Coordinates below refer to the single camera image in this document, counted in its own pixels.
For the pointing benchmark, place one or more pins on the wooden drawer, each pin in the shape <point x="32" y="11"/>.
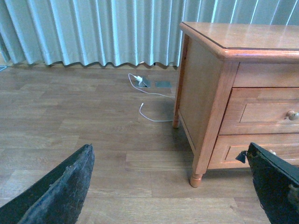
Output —
<point x="227" y="147"/>
<point x="261" y="111"/>

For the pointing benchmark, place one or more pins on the closed metal floor socket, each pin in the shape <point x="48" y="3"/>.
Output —
<point x="163" y="84"/>

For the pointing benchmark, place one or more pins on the open metal floor socket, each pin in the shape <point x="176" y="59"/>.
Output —
<point x="145" y="83"/>

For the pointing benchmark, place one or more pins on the white plug in floor socket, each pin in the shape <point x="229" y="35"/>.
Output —
<point x="138" y="78"/>

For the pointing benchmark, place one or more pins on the wooden nightstand cabinet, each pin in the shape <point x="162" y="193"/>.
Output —
<point x="217" y="57"/>

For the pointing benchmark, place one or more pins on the pale green pleated curtain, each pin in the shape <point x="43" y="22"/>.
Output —
<point x="120" y="31"/>

